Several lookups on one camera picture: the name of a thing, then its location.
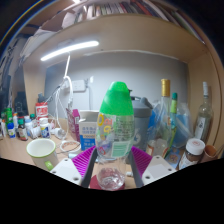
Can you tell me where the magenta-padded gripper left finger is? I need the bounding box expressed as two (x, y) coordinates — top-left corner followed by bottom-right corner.
(49, 145), (100, 190)

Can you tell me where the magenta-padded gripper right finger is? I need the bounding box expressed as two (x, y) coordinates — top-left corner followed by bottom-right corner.
(127, 145), (177, 188)

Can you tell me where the clear green-capped drink bottle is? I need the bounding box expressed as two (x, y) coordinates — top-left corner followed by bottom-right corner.
(95, 81), (136, 192)

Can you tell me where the brown jar with white lid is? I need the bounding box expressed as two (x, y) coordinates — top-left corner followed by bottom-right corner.
(177, 137), (206, 171)

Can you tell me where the blue and white milk carton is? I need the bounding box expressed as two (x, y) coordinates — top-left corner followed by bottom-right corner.
(78, 110), (101, 152)

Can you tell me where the pink box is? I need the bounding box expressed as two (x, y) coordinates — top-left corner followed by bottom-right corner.
(66, 107), (81, 143)

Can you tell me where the white pill bottle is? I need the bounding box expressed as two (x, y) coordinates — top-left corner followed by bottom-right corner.
(38, 117), (52, 139)

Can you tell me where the blue plastic bag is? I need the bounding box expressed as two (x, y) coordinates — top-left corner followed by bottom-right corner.
(149, 102), (195, 150)

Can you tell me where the small brown cup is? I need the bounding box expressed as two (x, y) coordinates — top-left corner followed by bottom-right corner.
(201, 143), (220, 164)

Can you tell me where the slim green bottle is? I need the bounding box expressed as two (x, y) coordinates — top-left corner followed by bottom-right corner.
(167, 92), (180, 152)

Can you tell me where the small brown glass bottle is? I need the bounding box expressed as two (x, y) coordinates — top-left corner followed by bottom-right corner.
(17, 118), (29, 141)

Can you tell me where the clear glass bottle, gold cap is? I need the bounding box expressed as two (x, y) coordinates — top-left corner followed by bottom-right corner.
(147, 78), (172, 158)

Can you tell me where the red-labelled white jar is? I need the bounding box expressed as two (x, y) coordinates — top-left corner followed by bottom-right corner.
(35, 101), (50, 121)

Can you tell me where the tall clear glass bottle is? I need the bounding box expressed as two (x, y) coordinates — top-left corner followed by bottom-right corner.
(193, 81), (215, 143)

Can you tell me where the small green bottle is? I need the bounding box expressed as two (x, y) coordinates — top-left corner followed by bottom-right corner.
(4, 107), (14, 126)

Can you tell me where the white light strip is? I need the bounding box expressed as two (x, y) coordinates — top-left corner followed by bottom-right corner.
(40, 40), (101, 62)

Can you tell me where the white cable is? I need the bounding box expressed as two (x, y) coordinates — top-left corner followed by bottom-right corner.
(49, 54), (82, 155)

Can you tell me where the white mug with green handle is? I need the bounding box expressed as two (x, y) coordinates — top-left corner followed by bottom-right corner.
(26, 137), (60, 172)

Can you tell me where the white wall power socket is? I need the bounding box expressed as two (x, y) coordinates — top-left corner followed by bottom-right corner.
(67, 78), (89, 93)

